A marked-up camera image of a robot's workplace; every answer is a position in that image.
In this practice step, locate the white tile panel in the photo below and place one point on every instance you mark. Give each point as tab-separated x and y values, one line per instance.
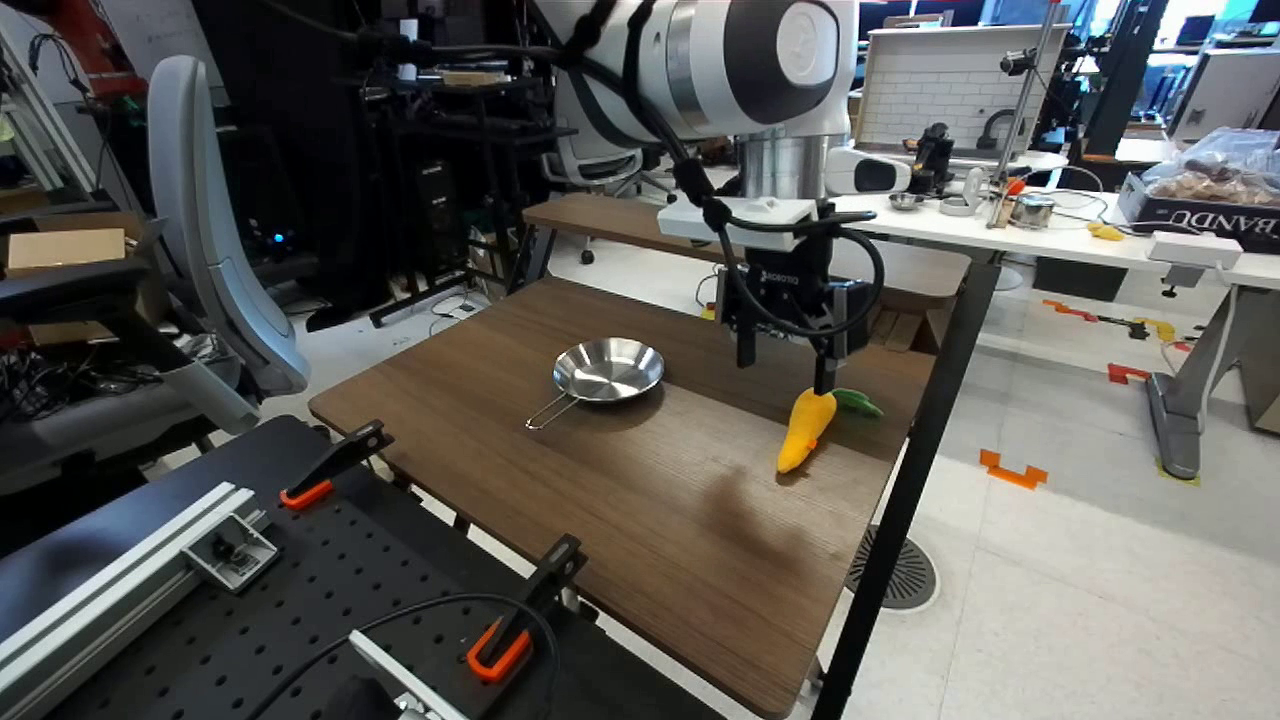
940	95

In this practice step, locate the grey office chair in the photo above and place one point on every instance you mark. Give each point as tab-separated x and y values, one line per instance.
215	240

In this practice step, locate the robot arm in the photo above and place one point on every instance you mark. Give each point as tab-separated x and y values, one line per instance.
720	60

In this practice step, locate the yellow toy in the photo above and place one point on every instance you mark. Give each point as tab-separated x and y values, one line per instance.
1106	232

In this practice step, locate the aluminium rail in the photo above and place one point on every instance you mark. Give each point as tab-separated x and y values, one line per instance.
110	590

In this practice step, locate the small steel bowl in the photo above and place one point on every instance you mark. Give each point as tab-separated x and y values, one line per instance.
905	201

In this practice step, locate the black and orange clamp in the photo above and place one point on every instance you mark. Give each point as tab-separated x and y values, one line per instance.
520	620
335	462

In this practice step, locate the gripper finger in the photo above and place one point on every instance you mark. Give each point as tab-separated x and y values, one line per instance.
826	372
747	348

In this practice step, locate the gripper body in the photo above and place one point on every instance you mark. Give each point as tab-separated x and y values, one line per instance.
790	290

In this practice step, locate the small steel pot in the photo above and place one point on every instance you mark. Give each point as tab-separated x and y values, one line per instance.
1033	211

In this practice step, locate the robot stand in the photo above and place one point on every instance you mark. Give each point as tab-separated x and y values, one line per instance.
300	620

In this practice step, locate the white desk control box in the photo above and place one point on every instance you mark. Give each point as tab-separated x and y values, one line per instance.
1194	250

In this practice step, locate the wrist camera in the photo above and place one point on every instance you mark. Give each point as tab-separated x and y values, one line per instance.
745	218

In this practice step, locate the small steel pan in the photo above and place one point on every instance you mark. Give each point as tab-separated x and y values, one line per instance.
608	368

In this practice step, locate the black equipment rack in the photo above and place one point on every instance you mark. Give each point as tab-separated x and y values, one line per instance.
450	170

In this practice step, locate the yellow carrot plush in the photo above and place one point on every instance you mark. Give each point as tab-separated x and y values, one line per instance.
805	430

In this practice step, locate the box of bagged items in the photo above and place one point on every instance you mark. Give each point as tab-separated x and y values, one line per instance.
1215	195

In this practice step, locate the wooden bench table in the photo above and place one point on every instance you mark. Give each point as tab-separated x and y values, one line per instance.
600	222

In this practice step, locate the round floor vent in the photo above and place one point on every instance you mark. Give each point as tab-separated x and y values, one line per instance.
905	575

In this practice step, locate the black coffee machine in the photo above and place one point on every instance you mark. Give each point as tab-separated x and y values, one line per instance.
934	155

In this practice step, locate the cardboard box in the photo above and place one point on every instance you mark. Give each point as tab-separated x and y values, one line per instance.
65	248

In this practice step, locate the white desk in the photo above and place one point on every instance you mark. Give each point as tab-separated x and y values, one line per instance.
1180	400

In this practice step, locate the white mesh office chair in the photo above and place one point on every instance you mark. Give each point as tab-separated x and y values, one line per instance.
592	160

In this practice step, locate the camera on mount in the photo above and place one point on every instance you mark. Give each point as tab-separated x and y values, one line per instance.
1018	110

